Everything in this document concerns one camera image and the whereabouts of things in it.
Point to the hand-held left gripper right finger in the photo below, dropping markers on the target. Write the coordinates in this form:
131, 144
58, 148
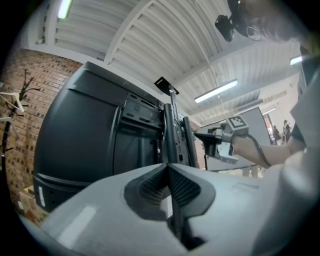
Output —
230, 212

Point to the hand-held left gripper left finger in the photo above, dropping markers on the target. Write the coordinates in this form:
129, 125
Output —
100, 220

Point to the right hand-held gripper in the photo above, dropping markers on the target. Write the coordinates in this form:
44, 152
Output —
236, 126

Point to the black screen stand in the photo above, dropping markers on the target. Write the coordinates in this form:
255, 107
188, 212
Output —
171, 132

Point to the person's right forearm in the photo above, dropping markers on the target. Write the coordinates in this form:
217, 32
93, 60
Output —
265, 152

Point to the large black screen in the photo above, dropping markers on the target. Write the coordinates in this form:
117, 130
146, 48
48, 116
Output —
80, 140

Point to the long ceiling light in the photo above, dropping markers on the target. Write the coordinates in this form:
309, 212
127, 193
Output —
296, 60
216, 91
64, 8

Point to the cardboard boxes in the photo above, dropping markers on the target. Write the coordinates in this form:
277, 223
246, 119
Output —
28, 202

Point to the person's grey shirt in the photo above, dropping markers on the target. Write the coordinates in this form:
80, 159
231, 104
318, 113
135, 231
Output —
306, 112

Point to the person's head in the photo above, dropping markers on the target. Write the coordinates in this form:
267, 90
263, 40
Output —
265, 17

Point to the black coat rack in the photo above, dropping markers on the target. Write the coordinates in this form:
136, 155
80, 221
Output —
10, 120

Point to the white clothes hanger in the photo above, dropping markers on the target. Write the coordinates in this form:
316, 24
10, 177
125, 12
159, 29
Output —
15, 100

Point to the black head-mounted camera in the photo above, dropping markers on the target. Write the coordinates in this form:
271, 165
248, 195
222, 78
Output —
225, 26

